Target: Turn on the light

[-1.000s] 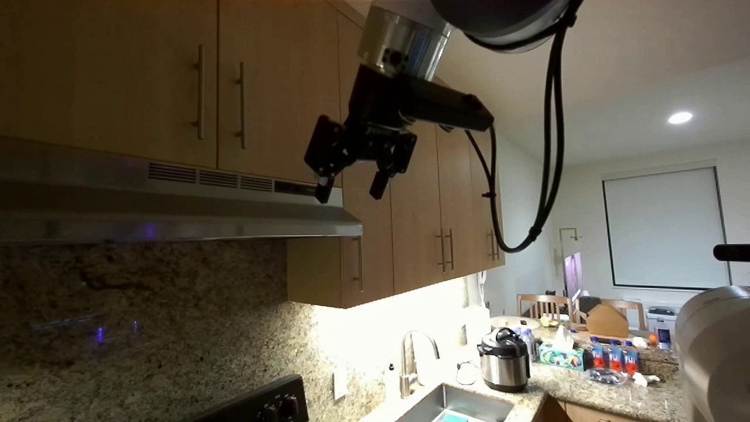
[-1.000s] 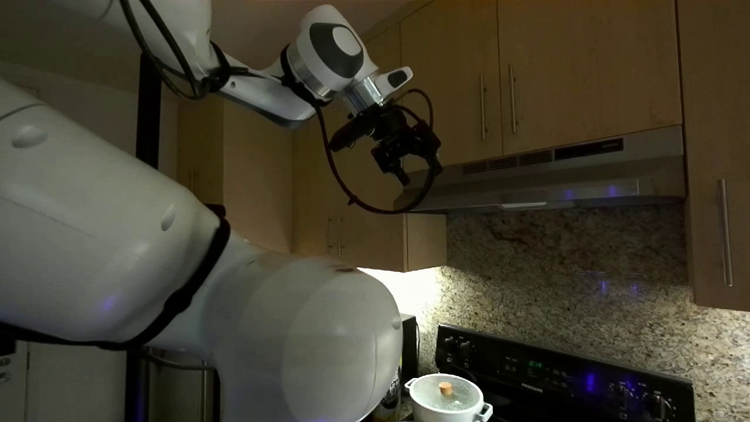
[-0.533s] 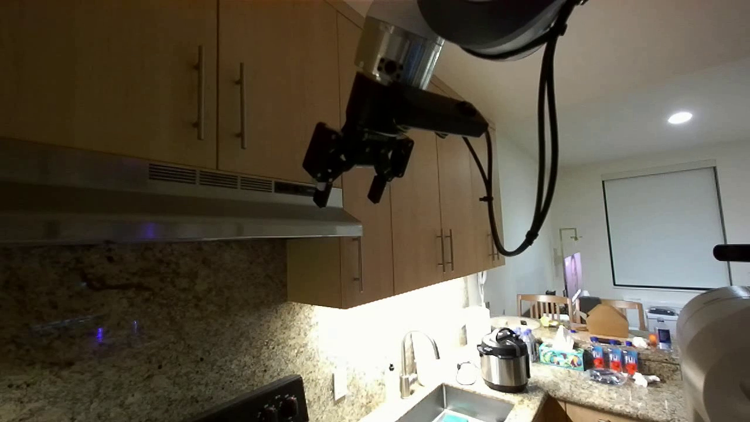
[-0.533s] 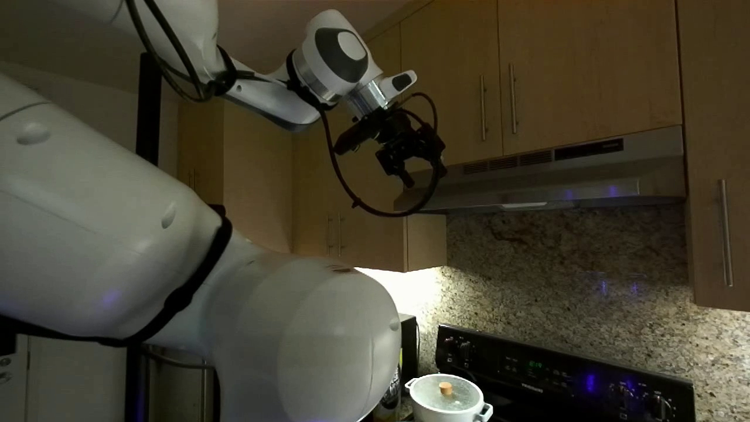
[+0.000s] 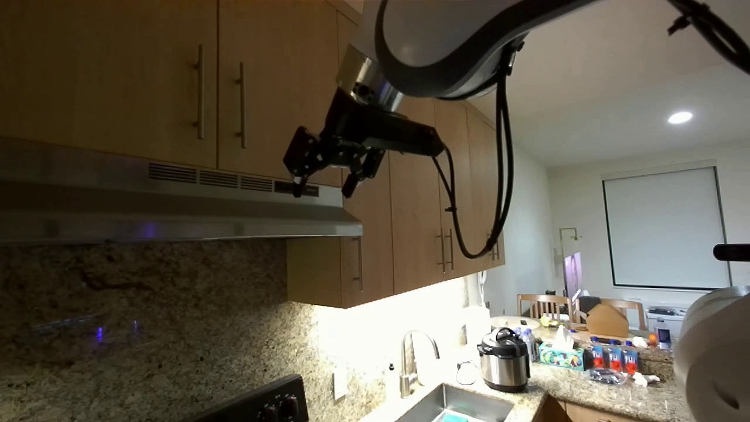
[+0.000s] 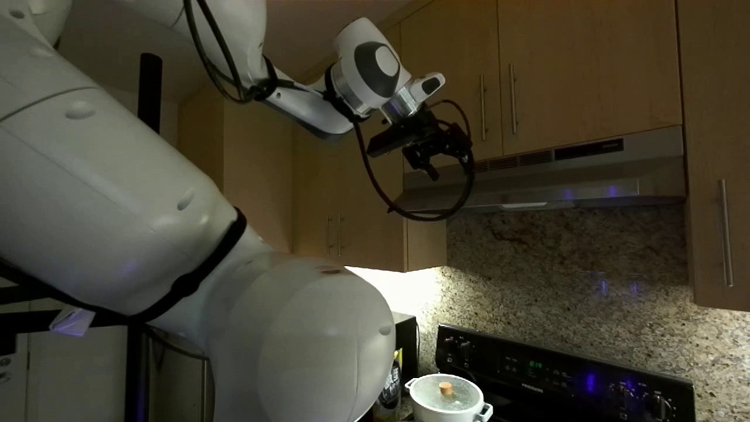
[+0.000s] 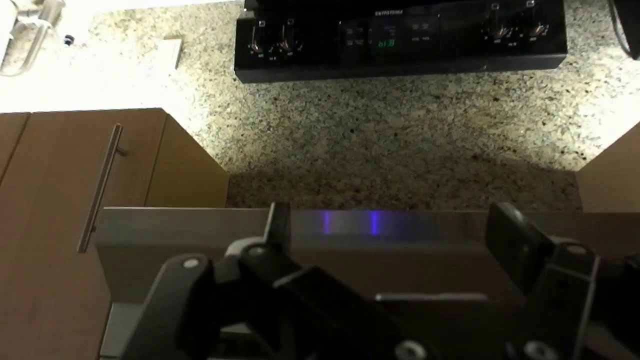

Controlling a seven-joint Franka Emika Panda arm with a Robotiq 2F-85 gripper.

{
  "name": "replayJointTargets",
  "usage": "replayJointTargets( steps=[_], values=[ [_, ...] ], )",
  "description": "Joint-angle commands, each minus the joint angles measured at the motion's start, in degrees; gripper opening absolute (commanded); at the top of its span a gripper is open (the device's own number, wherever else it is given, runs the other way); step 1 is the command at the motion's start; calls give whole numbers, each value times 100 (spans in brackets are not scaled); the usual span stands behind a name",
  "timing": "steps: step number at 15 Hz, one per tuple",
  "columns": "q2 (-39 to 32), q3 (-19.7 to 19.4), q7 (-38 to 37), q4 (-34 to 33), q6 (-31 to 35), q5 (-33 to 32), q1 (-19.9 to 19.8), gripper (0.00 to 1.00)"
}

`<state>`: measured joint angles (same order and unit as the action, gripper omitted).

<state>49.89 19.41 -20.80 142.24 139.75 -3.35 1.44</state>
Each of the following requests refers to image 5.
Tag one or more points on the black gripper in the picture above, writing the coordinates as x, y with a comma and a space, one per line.
351, 131

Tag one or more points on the stainless steel range hood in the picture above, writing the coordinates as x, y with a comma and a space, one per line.
154, 212

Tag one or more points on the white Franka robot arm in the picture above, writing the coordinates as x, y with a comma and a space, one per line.
453, 37

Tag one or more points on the round ceiling light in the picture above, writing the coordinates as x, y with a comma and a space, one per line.
681, 118

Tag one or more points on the chrome kitchen faucet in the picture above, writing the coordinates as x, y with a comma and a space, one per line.
410, 363

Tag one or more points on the soap dispenser bottle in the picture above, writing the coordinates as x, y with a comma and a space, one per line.
391, 382

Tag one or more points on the wooden cabinet above hood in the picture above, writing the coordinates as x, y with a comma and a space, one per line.
102, 70

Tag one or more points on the black electric stove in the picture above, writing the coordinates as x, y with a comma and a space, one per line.
258, 404

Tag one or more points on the wooden chair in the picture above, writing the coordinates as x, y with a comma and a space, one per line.
546, 305

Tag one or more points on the floor lamp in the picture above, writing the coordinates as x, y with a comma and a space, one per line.
572, 270

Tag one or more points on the steel pressure cooker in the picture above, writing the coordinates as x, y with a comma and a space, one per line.
504, 363

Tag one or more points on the steel kitchen sink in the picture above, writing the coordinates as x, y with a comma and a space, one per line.
457, 404

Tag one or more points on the tissue box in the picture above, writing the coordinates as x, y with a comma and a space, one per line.
561, 352

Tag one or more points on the cardboard box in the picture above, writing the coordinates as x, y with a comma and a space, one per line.
607, 320

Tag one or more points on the white projection screen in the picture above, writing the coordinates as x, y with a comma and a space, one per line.
664, 225

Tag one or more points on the blue product packages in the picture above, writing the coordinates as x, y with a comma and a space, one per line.
614, 359

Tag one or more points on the wrist mounted camera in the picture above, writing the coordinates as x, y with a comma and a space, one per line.
412, 135

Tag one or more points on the white wall outlet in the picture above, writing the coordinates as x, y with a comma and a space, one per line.
341, 386

